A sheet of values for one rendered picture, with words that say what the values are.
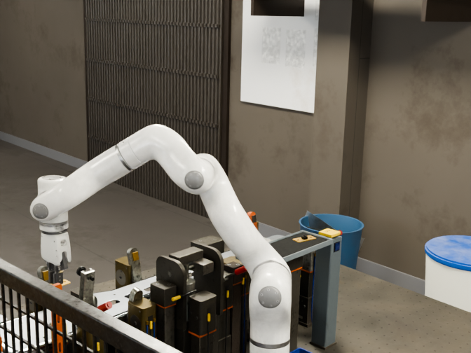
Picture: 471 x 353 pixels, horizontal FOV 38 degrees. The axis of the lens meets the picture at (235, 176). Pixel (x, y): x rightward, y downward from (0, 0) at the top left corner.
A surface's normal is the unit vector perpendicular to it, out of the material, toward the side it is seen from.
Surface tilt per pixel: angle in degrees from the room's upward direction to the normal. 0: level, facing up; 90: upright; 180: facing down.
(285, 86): 90
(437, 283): 94
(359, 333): 0
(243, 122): 90
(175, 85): 90
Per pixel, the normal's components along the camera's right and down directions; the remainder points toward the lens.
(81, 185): 0.59, -0.21
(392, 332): 0.02, -0.97
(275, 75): -0.75, 0.14
